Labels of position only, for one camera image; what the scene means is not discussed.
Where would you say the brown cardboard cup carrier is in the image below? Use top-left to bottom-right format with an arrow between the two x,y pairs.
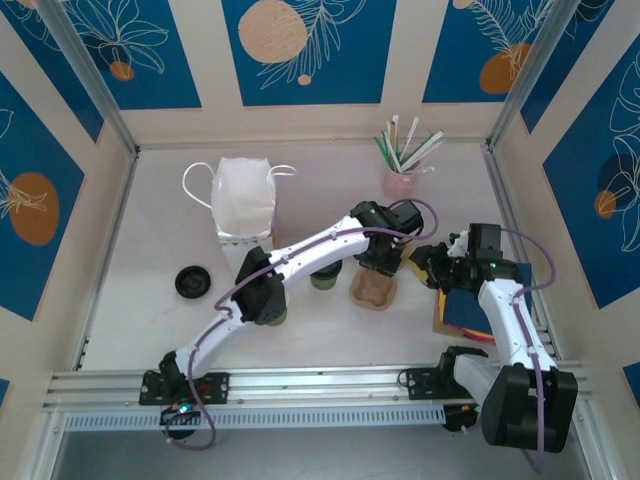
348,268 -> 400,312

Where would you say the white printed paper gift bag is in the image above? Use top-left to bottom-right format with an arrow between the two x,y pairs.
182,155 -> 299,274

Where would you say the yellow napkin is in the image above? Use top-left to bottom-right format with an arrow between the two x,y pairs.
435,290 -> 496,341

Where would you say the brown cardboard sheet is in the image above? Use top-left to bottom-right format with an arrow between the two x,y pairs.
430,289 -> 497,347

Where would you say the pink straw holder cup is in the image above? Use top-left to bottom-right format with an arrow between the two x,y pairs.
381,162 -> 419,200

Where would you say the green and white straw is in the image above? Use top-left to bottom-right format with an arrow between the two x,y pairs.
412,128 -> 434,156

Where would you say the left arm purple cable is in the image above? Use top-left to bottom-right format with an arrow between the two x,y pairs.
163,198 -> 441,450

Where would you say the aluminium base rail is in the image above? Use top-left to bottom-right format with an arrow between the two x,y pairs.
42,358 -> 594,411

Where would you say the white slotted cable duct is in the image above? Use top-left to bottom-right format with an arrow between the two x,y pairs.
63,404 -> 447,433

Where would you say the aluminium frame post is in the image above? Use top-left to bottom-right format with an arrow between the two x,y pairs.
485,0 -> 581,151
27,407 -> 69,480
567,399 -> 619,480
35,0 -> 140,157

